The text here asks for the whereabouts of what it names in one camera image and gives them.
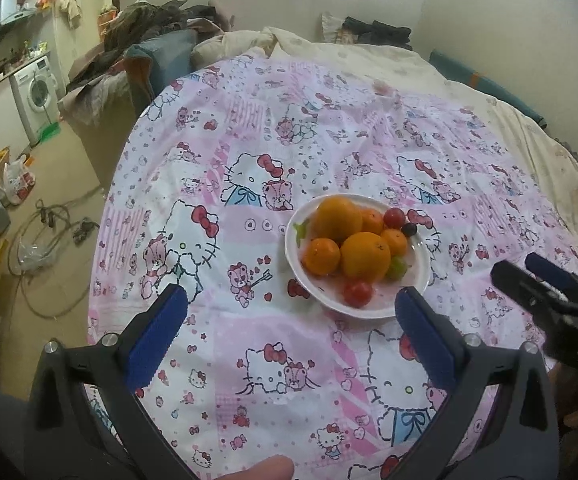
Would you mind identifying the cream duvet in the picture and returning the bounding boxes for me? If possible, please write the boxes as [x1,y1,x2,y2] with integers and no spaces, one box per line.
[191,25,578,281]

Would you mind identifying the large orange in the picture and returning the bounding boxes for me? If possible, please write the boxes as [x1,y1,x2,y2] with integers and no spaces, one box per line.
[340,231,393,282]
[310,196,365,243]

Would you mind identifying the tangled floor cables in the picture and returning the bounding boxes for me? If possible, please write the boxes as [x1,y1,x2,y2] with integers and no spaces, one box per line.
[6,200,102,318]

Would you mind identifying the green grape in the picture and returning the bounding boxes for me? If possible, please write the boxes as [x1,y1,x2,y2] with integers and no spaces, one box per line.
[386,256,410,281]

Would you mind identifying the pile of dark clothes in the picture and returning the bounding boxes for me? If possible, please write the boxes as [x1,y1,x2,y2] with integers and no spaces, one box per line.
[66,0,230,106]

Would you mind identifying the person's left hand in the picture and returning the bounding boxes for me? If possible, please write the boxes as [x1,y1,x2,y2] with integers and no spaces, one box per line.
[226,454,295,480]

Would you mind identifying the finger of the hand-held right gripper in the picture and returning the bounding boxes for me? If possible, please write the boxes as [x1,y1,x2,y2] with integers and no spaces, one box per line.
[490,260,570,321]
[525,252,578,297]

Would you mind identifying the folded dark clothes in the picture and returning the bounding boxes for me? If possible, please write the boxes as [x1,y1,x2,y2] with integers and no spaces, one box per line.
[321,12,415,51]

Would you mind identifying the small tangerine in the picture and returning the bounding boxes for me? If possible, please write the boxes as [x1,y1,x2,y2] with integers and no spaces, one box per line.
[380,228,410,258]
[301,237,342,277]
[360,208,385,235]

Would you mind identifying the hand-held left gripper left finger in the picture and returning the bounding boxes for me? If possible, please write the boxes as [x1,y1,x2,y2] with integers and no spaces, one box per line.
[29,282,200,480]

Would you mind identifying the white plastic bag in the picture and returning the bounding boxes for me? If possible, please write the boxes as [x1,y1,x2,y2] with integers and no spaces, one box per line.
[2,155,37,206]

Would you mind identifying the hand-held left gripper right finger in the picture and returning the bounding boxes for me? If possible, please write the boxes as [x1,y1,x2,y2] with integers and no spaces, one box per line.
[394,287,560,480]

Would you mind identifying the white washing machine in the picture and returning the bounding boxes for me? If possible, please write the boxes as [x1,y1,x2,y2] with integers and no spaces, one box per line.
[9,55,60,143]

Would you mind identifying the pink cartoon printed blanket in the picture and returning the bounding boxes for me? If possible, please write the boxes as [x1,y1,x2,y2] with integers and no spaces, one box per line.
[86,55,578,480]

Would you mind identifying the teal mattress edge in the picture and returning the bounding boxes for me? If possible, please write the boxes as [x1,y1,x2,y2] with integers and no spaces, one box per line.
[429,50,550,126]

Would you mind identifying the white plate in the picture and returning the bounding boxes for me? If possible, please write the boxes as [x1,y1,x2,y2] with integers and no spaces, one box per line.
[284,192,431,320]

